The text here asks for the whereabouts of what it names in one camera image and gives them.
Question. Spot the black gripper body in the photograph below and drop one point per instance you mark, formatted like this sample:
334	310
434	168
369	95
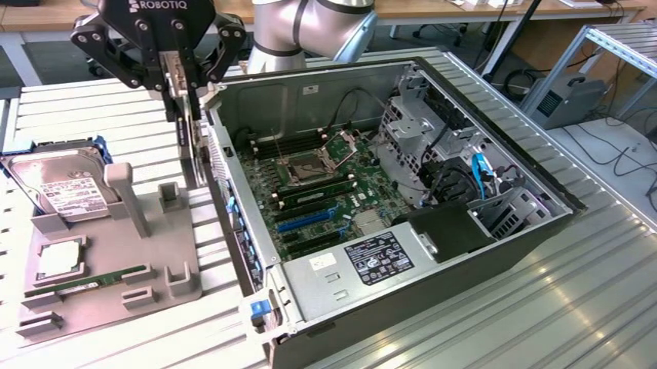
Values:
159	23

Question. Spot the graphics card with black fan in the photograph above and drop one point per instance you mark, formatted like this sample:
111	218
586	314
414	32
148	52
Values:
195	153

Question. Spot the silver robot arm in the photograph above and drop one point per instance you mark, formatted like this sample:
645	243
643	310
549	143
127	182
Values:
307	30

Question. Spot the wooden desk with white legs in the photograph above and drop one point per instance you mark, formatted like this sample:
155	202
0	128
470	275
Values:
40	19
441	11

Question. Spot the thin locking lever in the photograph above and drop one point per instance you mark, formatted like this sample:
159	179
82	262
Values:
281	150

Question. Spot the blue disk carrier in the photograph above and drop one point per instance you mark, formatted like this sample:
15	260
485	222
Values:
18	148

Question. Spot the metal socket cover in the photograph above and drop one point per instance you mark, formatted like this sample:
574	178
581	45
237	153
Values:
341	150

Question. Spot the silver hard disk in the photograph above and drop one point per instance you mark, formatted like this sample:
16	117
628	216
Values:
67	184

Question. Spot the CPU socket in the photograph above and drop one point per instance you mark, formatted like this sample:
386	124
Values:
306	169

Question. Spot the green RAM stick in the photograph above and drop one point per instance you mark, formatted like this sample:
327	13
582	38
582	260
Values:
318	192
120	274

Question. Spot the grey metal drive cage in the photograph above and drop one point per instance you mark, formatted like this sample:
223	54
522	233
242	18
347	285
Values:
410	130

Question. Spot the black office chair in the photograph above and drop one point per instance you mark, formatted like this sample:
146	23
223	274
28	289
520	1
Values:
441	28

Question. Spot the green motherboard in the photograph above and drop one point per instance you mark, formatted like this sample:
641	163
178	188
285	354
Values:
369	180

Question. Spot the long black expansion slot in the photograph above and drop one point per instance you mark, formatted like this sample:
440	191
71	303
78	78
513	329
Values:
307	238
303	213
313	249

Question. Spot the blue expansion slot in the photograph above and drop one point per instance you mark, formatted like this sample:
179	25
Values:
303	223

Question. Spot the grey parts rack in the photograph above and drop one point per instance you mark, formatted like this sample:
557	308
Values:
103	253

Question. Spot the silver chipset heatsink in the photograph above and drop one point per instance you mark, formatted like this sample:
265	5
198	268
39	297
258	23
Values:
369	223

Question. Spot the silver CPU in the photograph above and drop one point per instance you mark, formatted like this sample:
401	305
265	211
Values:
59	259

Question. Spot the black slanted pole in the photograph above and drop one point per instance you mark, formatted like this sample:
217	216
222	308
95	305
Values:
513	34

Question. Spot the black plastic shroud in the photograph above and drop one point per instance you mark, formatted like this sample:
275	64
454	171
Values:
452	234

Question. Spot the grey power supply unit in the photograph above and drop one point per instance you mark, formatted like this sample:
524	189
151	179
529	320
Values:
329	296

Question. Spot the blue case latch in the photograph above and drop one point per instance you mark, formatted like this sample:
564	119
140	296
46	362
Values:
258	309

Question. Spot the grey perforated disk bay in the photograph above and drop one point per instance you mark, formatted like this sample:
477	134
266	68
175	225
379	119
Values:
508	219

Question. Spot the open dark PC case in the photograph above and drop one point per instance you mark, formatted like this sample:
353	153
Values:
462	303

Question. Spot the aluminium frame table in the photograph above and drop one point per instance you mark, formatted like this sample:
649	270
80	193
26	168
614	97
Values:
624	40

